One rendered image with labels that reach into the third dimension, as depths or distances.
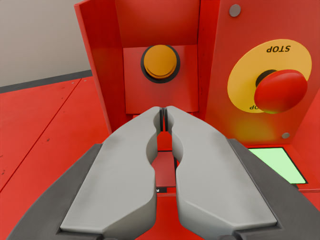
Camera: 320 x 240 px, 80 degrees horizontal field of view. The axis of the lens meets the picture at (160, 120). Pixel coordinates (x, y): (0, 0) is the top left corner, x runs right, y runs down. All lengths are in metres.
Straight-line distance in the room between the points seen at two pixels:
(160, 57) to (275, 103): 0.13
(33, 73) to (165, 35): 1.04
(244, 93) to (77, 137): 0.49
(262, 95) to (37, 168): 0.52
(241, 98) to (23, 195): 0.48
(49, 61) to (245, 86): 1.04
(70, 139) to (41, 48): 0.63
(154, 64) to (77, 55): 0.87
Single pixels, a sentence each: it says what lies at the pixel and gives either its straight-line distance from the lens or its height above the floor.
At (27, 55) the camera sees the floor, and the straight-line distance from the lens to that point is 1.19.
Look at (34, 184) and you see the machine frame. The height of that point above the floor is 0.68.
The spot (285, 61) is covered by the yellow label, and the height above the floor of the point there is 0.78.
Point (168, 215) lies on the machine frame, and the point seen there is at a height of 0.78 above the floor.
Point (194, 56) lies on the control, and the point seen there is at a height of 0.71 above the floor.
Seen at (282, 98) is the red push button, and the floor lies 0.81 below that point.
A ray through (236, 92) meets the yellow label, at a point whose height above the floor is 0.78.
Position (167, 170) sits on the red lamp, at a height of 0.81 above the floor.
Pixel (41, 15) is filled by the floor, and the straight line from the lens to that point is 1.08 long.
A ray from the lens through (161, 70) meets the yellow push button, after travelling 0.23.
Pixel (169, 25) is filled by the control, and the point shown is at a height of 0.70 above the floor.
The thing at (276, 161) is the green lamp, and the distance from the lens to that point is 0.24.
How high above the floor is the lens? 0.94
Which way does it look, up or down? 52 degrees down
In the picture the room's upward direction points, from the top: 180 degrees clockwise
